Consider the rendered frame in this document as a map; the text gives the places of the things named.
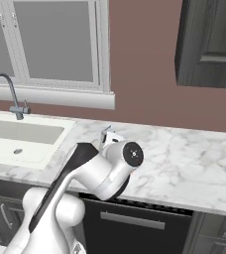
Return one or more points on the black dishwasher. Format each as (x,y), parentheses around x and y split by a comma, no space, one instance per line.
(135,234)

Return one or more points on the white sink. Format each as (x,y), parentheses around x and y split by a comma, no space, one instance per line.
(22,139)

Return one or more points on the dark grey base cupboard run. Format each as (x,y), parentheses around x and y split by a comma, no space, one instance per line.
(214,236)

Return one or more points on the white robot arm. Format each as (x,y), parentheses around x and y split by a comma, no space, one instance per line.
(85,172)

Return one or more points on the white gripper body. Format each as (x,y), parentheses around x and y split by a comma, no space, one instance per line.
(111,137)

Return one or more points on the grey curved tap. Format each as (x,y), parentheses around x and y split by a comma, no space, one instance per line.
(16,107)

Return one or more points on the dark grey wall cupboard door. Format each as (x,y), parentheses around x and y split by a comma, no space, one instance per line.
(210,43)

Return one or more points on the white framed window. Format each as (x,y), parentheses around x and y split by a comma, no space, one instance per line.
(52,43)

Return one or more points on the dark grey base cupboard door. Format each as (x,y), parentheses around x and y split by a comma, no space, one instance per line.
(16,216)

